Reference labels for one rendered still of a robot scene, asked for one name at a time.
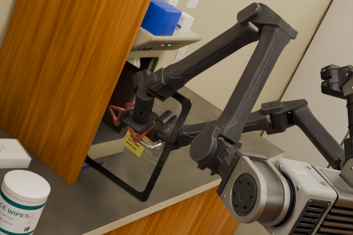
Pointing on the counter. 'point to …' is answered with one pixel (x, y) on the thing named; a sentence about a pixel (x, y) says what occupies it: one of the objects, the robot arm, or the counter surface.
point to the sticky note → (137, 148)
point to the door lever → (149, 145)
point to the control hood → (147, 36)
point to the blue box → (161, 18)
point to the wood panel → (68, 58)
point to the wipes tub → (21, 202)
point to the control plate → (155, 46)
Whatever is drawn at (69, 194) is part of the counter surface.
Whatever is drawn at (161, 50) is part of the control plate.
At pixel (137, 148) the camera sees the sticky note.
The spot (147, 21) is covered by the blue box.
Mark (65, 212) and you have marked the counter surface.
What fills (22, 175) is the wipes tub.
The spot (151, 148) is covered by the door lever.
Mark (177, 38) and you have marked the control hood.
